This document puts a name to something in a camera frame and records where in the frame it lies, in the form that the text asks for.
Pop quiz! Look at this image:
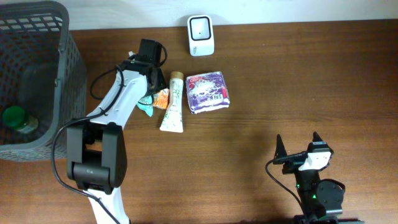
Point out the small orange packet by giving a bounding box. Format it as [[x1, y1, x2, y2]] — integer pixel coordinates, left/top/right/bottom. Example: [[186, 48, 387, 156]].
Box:
[[153, 88, 170, 110]]

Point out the teal wet wipes pack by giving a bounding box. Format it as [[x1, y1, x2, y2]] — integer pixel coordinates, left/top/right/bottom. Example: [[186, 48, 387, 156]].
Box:
[[137, 96, 154, 117]]

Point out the purple pink tissue pack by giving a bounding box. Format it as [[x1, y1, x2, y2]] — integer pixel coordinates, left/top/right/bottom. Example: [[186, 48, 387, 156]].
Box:
[[185, 72, 231, 114]]

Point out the white cream tube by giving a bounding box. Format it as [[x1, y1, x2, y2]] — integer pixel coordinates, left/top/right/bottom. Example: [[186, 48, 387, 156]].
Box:
[[160, 72, 184, 133]]

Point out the green lid glass jar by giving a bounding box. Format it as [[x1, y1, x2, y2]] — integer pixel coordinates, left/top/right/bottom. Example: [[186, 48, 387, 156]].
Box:
[[2, 106, 39, 134]]

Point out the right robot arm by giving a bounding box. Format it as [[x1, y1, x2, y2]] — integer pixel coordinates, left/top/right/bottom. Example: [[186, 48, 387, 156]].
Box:
[[268, 132, 363, 223]]

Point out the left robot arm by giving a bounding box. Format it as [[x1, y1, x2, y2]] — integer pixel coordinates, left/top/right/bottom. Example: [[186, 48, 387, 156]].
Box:
[[64, 39, 167, 223]]

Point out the white barcode scanner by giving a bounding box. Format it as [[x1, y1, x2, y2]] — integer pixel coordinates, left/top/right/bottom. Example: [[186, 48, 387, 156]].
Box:
[[187, 15, 215, 57]]

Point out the dark grey plastic basket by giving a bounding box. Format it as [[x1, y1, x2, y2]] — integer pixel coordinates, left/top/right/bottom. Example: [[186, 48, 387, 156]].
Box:
[[1, 1, 87, 162]]

